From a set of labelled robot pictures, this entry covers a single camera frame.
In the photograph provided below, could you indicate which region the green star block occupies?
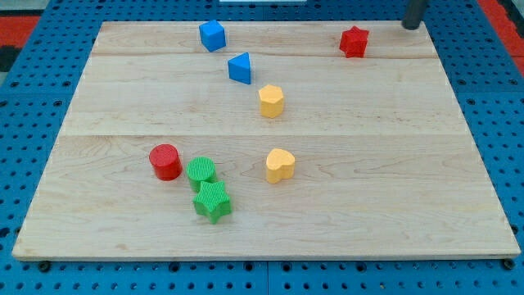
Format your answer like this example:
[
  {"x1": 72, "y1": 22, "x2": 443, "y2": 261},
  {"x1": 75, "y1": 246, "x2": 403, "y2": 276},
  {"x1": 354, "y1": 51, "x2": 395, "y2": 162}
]
[{"x1": 192, "y1": 181, "x2": 233, "y2": 224}]

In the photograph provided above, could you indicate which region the red star block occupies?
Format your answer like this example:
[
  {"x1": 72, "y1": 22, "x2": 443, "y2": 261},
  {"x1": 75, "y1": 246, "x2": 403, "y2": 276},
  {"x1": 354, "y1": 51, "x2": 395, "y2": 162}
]
[{"x1": 339, "y1": 25, "x2": 369, "y2": 58}]

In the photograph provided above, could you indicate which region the yellow heart block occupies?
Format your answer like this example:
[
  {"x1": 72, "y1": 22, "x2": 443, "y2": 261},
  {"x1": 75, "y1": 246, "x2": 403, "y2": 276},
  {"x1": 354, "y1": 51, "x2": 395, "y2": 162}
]
[{"x1": 265, "y1": 148, "x2": 296, "y2": 184}]

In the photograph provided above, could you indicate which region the yellow hexagon block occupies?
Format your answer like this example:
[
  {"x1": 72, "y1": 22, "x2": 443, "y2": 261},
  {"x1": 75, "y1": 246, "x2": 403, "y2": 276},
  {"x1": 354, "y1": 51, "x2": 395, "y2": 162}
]
[{"x1": 258, "y1": 84, "x2": 284, "y2": 118}]

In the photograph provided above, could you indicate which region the green cylinder block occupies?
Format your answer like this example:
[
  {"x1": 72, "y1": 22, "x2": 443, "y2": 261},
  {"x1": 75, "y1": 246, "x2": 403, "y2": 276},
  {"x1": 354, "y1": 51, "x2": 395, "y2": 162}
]
[{"x1": 186, "y1": 157, "x2": 218, "y2": 193}]

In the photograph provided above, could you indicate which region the blue triangular prism block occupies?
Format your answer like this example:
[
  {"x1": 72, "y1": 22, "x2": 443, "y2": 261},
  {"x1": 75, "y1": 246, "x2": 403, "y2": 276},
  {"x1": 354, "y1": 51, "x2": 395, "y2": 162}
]
[{"x1": 228, "y1": 52, "x2": 251, "y2": 84}]

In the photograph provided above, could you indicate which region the red cylinder block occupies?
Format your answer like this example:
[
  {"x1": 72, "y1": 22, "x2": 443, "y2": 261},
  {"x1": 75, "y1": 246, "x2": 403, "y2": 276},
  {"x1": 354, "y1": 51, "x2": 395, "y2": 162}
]
[{"x1": 149, "y1": 143, "x2": 183, "y2": 181}]

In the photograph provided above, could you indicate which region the blue cube block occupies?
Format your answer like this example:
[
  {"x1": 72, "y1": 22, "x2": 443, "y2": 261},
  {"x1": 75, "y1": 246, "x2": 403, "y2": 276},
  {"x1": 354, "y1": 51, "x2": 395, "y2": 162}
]
[{"x1": 199, "y1": 20, "x2": 227, "y2": 52}]

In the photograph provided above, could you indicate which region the light wooden board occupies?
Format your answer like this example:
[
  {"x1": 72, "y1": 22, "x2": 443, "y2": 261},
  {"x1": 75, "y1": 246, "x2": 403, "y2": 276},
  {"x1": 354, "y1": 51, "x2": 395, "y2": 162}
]
[{"x1": 12, "y1": 21, "x2": 521, "y2": 261}]

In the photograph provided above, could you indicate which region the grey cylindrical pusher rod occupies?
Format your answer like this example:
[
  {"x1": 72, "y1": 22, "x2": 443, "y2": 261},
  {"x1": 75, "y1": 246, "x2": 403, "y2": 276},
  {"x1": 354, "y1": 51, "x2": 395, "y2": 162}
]
[{"x1": 401, "y1": 0, "x2": 429, "y2": 30}]

